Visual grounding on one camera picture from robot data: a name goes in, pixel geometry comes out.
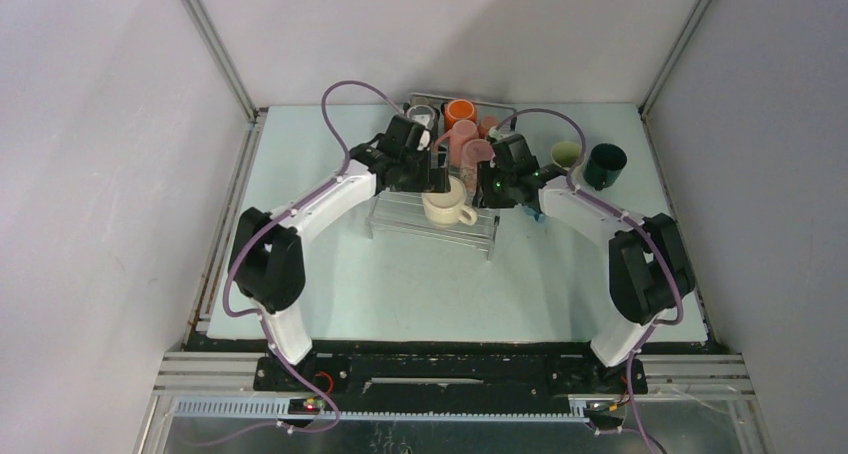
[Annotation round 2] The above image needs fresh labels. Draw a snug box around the light blue dotted mug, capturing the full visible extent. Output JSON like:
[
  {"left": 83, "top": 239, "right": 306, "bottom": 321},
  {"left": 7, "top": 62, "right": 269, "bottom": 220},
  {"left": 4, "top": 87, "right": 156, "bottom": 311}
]
[{"left": 523, "top": 206, "right": 546, "bottom": 224}]

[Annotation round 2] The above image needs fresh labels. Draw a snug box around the cream mug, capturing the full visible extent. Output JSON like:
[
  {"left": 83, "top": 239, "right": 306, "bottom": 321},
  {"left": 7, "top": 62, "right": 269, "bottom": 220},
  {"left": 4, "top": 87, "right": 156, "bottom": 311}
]
[{"left": 422, "top": 176, "right": 478, "bottom": 228}]

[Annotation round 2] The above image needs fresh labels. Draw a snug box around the light green mug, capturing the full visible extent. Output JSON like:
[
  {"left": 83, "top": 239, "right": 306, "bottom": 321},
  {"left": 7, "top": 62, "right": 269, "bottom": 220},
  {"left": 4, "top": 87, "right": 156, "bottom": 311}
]
[{"left": 550, "top": 141, "right": 585, "bottom": 171}]

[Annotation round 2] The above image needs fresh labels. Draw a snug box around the dark teal mug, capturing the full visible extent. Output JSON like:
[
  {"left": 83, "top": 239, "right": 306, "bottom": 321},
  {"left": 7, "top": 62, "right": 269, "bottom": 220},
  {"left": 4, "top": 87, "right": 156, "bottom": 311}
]
[{"left": 583, "top": 143, "right": 628, "bottom": 191}]

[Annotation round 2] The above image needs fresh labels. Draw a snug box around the pink ghost pattern mug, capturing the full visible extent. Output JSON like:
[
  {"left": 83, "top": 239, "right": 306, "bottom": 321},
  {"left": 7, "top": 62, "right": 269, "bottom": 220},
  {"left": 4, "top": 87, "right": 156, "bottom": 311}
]
[{"left": 460, "top": 139, "right": 494, "bottom": 194}]

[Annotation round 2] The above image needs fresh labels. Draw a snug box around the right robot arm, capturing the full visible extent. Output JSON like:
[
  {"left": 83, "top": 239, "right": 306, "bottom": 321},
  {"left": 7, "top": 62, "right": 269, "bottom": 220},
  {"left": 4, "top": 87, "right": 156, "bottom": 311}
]
[{"left": 476, "top": 134, "right": 696, "bottom": 392}]

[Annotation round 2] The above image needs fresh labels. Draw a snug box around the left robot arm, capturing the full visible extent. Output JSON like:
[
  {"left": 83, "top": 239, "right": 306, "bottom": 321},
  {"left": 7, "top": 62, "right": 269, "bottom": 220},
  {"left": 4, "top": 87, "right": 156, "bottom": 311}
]
[{"left": 228, "top": 115, "right": 449, "bottom": 391}]

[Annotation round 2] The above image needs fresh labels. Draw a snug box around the grey mug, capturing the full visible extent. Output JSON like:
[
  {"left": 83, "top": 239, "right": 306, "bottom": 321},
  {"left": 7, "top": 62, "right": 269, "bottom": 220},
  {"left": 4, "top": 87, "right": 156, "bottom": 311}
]
[{"left": 405, "top": 104, "right": 441, "bottom": 133}]

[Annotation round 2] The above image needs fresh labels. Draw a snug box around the salmon pink mug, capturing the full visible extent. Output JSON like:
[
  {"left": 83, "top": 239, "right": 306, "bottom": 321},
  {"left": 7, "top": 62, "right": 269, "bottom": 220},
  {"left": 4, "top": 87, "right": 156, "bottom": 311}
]
[{"left": 435, "top": 119, "right": 479, "bottom": 168}]

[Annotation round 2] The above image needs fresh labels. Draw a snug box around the orange mug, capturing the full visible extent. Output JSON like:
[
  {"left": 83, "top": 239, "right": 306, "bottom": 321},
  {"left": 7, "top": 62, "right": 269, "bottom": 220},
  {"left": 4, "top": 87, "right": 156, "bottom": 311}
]
[{"left": 442, "top": 99, "right": 478, "bottom": 131}]

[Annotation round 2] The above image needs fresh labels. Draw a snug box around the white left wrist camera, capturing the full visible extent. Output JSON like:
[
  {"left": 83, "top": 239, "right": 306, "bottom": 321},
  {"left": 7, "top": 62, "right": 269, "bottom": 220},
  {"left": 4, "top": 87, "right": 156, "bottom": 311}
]
[{"left": 416, "top": 129, "right": 431, "bottom": 151}]

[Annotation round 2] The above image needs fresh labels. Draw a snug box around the white wire dish rack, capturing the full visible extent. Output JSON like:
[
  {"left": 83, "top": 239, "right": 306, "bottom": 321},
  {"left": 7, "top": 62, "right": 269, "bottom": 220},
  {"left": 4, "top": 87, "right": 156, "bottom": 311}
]
[{"left": 366, "top": 92, "right": 501, "bottom": 259}]

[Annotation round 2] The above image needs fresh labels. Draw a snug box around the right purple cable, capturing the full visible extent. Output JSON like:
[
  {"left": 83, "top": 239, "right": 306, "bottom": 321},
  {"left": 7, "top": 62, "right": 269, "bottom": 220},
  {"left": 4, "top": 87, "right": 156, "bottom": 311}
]
[{"left": 493, "top": 108, "right": 685, "bottom": 454}]

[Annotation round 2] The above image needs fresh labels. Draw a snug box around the purple cable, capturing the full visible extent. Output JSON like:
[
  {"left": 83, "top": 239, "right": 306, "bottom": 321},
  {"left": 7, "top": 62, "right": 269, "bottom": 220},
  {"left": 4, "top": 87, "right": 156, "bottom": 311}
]
[
  {"left": 221, "top": 79, "right": 409, "bottom": 436},
  {"left": 493, "top": 108, "right": 685, "bottom": 454}
]

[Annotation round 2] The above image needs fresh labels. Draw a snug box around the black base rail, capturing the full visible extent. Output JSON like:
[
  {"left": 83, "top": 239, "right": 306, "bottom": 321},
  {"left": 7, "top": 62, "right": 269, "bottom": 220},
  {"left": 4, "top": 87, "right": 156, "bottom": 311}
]
[{"left": 253, "top": 340, "right": 648, "bottom": 413}]

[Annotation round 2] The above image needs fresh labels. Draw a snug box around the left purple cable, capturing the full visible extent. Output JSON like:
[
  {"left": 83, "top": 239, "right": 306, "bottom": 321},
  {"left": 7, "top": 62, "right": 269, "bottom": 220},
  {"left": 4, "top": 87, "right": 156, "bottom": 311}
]
[{"left": 221, "top": 79, "right": 409, "bottom": 436}]

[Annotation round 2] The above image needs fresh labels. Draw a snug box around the grey cable duct strip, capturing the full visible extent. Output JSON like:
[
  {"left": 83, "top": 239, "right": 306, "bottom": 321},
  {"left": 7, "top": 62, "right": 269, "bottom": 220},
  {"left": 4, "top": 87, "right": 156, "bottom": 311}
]
[{"left": 171, "top": 396, "right": 588, "bottom": 423}]

